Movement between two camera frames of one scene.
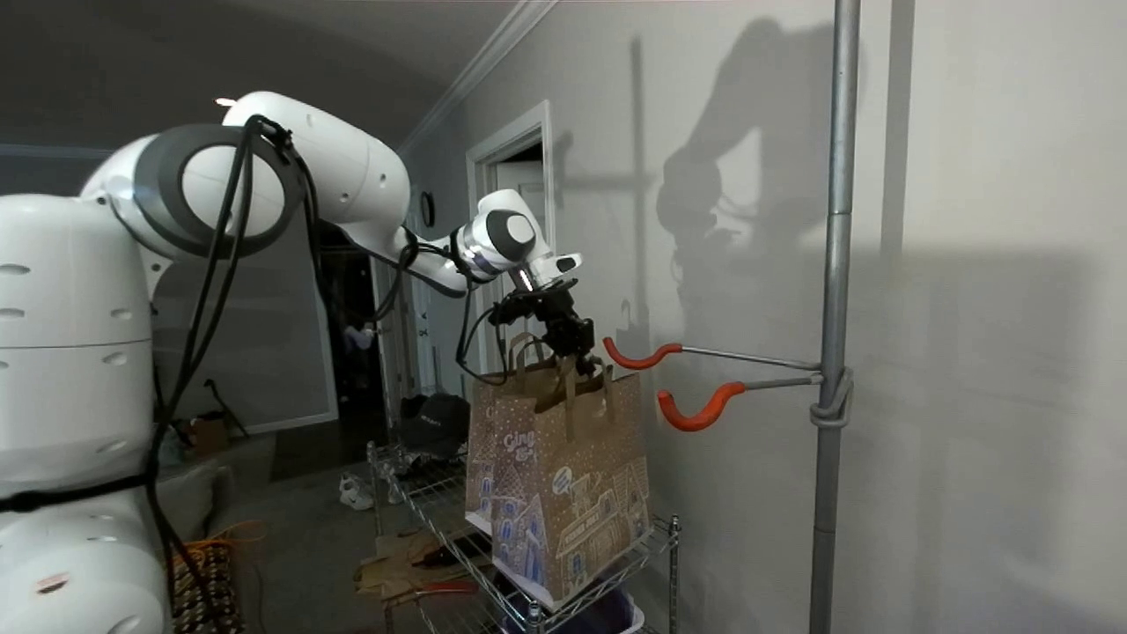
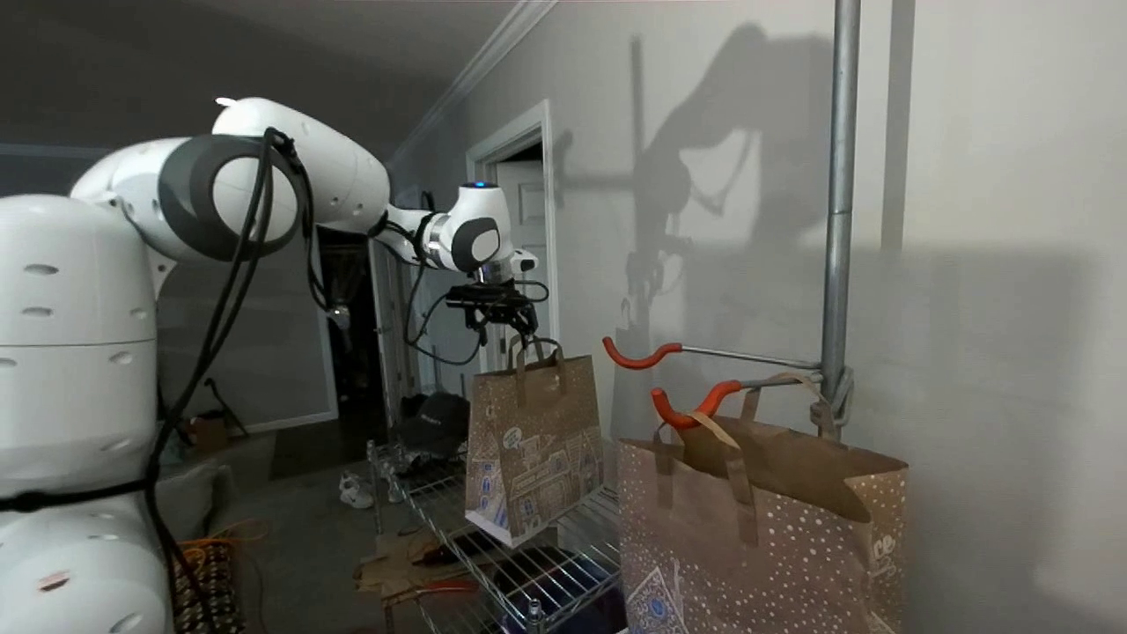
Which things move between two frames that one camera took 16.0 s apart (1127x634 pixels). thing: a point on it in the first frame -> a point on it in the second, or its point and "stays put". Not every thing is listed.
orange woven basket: (206, 586) stays put
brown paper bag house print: (594, 468) -> (532, 444)
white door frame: (532, 129) stays put
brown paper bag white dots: (505, 478) -> (760, 530)
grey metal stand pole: (838, 269) stays put
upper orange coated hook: (712, 354) stays put
